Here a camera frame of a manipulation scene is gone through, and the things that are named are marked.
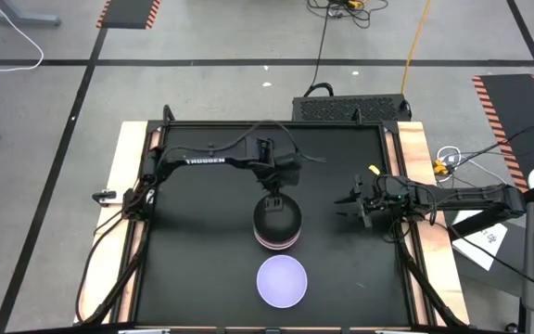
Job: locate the white ribbed bowl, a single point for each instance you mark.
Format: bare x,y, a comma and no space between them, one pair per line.
278,249

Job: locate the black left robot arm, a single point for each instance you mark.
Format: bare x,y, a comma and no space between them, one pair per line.
202,161

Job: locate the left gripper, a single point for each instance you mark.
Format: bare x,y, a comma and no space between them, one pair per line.
281,167

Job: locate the small yellow tag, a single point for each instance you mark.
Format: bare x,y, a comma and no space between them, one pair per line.
374,170

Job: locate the lavender bowl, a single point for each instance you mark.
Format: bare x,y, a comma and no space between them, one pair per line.
282,281

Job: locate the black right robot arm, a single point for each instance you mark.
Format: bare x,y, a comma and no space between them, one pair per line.
471,197

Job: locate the light wooden base board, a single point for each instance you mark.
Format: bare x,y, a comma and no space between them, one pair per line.
130,139

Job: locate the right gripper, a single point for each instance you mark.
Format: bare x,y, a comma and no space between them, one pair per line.
387,197

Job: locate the black mat with striped edges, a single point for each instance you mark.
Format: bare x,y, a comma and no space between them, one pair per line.
128,11
517,120

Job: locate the black perforated computer case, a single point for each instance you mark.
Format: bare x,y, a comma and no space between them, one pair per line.
346,109

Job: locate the yellow plug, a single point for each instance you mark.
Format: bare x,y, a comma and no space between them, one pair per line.
441,168
353,4

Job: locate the white paper sheet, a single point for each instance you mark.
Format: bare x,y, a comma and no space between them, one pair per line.
485,248

